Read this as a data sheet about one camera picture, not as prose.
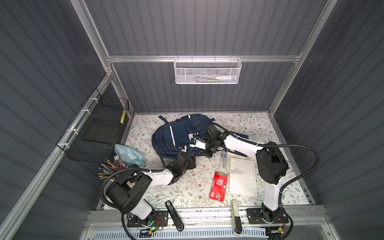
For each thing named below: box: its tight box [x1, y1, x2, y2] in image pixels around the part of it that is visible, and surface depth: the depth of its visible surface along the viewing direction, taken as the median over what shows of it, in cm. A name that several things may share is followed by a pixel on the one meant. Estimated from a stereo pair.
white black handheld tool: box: [230, 199, 243, 235], surface depth 72 cm
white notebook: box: [229, 157, 258, 197], surface depth 86 cm
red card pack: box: [209, 171, 228, 202], surface depth 86 cm
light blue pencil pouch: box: [114, 143, 145, 166], surface depth 93 cm
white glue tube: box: [215, 76, 236, 81], surface depth 92 cm
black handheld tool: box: [165, 200, 184, 232], surface depth 74 cm
